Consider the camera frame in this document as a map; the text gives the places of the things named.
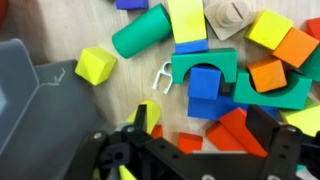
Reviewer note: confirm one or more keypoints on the green cylinder block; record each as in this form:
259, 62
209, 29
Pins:
149, 28

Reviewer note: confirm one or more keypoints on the lower green arch block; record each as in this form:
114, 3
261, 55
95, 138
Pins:
293, 96

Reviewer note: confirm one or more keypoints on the red triangular block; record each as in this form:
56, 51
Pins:
230, 133

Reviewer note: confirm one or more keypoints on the green triangular block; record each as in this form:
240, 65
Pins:
311, 67

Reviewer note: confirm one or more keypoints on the long yellow rectangular block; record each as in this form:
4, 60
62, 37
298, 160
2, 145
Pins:
187, 20

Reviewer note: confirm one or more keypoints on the yellow cylinder block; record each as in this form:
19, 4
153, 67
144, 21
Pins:
152, 116

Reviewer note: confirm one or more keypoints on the yellow diamond cube block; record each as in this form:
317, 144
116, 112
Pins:
95, 65

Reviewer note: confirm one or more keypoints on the blue cube block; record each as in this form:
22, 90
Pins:
204, 82

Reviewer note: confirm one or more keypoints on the upper green arch block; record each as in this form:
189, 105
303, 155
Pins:
225, 59

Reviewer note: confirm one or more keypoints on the purple cube block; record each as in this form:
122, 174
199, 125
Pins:
131, 4

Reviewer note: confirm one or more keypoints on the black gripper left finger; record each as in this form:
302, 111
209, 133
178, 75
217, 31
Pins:
135, 132

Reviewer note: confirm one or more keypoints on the white plastic clip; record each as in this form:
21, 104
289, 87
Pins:
164, 71

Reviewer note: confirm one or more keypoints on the blue flat block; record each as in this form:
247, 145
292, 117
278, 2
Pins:
212, 109

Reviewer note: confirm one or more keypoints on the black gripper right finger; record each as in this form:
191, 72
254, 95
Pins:
281, 142

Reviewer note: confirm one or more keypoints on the small orange cube block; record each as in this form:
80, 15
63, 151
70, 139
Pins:
267, 74

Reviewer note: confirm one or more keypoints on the green arch block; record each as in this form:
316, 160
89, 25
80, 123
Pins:
225, 59
293, 96

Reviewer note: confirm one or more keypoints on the grey plastic bin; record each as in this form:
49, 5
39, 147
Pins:
45, 111

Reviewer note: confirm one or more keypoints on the red cube block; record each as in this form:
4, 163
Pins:
313, 27

